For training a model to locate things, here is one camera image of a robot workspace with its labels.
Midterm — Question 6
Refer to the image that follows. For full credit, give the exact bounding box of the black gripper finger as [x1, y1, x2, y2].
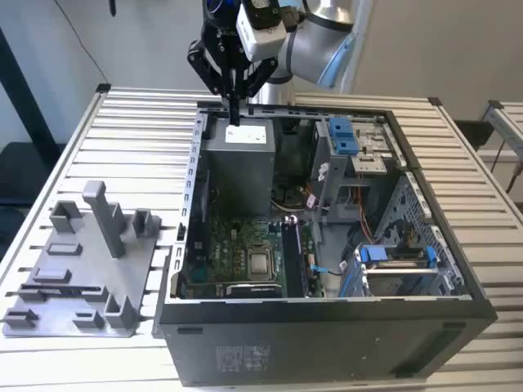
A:
[187, 38, 236, 126]
[234, 59, 279, 126]

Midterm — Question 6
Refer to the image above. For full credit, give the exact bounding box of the RAM stick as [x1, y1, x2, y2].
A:
[281, 221, 307, 298]
[18, 284, 104, 295]

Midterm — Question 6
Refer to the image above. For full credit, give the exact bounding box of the grey power supply unit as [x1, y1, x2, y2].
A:
[202, 118, 275, 217]

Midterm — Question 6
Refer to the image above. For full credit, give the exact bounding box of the grey metal drive cage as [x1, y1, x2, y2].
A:
[310, 116, 405, 224]

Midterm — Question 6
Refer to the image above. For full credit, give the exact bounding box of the green motherboard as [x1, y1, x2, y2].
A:
[179, 216, 326, 299]

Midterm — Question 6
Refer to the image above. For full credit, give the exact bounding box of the black slanted stand bar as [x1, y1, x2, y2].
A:
[0, 26, 62, 164]

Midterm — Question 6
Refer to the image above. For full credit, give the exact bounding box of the silver CPU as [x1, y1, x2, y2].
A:
[249, 253, 270, 274]

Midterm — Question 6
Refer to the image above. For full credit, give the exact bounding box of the hard disk in blue carrier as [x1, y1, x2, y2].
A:
[355, 243, 439, 297]

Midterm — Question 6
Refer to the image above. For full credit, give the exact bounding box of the black graphics card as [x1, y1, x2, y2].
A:
[226, 283, 284, 299]

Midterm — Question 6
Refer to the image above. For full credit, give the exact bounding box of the grey parts rack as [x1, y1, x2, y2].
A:
[1, 179, 163, 339]

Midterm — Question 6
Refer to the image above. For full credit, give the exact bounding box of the aluminium slatted side table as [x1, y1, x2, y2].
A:
[476, 99, 523, 197]

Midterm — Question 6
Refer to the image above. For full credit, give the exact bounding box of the black PC case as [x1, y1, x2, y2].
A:
[151, 100, 498, 388]

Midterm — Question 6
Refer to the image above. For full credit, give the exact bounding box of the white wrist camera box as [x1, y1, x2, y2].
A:
[235, 0, 288, 63]

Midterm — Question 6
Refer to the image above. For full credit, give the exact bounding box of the black wire with blue plug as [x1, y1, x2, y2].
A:
[310, 261, 351, 277]

